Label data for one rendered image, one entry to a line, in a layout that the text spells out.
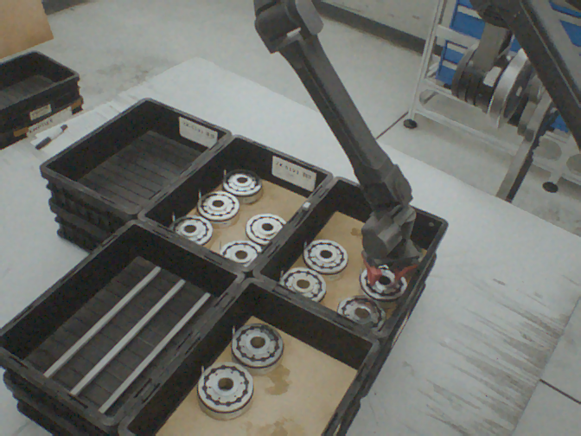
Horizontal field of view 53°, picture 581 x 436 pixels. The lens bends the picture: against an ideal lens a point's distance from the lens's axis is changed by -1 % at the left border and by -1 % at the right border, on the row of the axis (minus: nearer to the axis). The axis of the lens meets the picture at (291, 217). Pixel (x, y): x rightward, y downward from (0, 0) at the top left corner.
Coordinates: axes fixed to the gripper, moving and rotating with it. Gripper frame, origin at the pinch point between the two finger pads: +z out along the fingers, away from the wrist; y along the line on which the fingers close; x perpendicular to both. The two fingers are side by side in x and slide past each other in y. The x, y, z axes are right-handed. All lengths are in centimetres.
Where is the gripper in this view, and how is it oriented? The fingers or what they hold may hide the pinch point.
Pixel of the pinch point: (384, 278)
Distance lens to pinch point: 132.2
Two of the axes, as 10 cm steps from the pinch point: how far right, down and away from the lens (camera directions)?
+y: 9.4, -1.8, 3.0
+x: -3.4, -6.5, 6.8
